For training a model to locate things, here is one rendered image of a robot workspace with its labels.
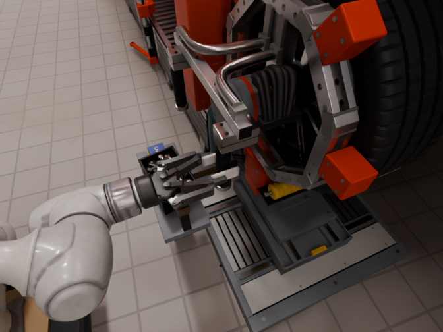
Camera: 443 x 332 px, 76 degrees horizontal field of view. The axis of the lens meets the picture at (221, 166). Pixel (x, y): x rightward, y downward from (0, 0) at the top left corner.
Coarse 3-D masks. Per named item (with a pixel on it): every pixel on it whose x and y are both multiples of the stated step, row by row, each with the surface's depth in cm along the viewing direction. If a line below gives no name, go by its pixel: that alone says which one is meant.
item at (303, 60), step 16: (256, 32) 91; (304, 48) 105; (304, 64) 77; (352, 64) 59; (304, 80) 111; (352, 80) 60; (304, 96) 88; (304, 112) 84; (272, 128) 105; (288, 128) 106; (304, 128) 87; (288, 144) 101; (304, 144) 89; (304, 160) 92
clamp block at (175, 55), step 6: (168, 48) 78; (174, 48) 78; (168, 54) 79; (174, 54) 77; (180, 54) 77; (174, 60) 77; (180, 60) 78; (186, 60) 79; (174, 66) 79; (180, 66) 80; (186, 66) 80
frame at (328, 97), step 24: (240, 0) 77; (264, 0) 66; (288, 0) 58; (312, 0) 58; (240, 24) 86; (312, 24) 54; (312, 48) 56; (240, 72) 102; (312, 72) 58; (336, 72) 58; (336, 96) 56; (336, 120) 57; (264, 144) 102; (336, 144) 65; (264, 168) 98; (288, 168) 91; (312, 168) 70
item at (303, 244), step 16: (240, 192) 142; (256, 208) 139; (256, 224) 133; (336, 224) 133; (272, 240) 128; (288, 240) 125; (304, 240) 128; (320, 240) 128; (336, 240) 125; (272, 256) 127; (288, 256) 123; (304, 256) 124
